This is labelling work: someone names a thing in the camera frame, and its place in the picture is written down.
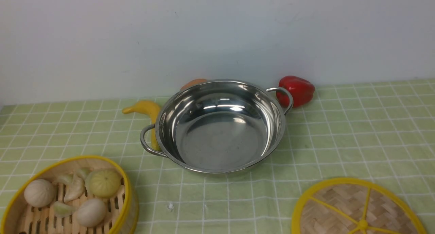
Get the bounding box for stainless steel pot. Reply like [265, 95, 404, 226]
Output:
[140, 79, 294, 174]

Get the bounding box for woven bamboo steamer lid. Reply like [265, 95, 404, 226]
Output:
[290, 177, 427, 234]

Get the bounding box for white steamed bun left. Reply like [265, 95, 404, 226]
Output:
[24, 179, 56, 208]

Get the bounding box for red bell pepper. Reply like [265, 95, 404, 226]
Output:
[278, 76, 315, 108]

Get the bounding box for pale dumpling centre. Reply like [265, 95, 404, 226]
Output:
[53, 168, 91, 203]

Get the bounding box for orange round fruit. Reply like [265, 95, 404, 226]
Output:
[180, 79, 207, 91]

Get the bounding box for yellow banana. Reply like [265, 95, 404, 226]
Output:
[122, 100, 161, 151]

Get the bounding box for pale dumpling lower left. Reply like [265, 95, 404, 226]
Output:
[52, 201, 76, 218]

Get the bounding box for white steamed bun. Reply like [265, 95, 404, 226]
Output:
[24, 179, 56, 208]
[76, 198, 107, 228]

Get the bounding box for bamboo steamer basket yellow rim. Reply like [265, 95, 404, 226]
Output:
[1, 155, 139, 234]

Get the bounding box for white steamed bun front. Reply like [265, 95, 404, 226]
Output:
[76, 198, 107, 228]

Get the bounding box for green checkered tablecloth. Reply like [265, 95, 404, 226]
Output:
[0, 80, 435, 234]

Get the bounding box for pale dumpling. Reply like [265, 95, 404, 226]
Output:
[53, 168, 91, 203]
[52, 201, 76, 218]

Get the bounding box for yellow-green pleated bun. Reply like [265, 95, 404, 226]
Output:
[85, 169, 122, 198]

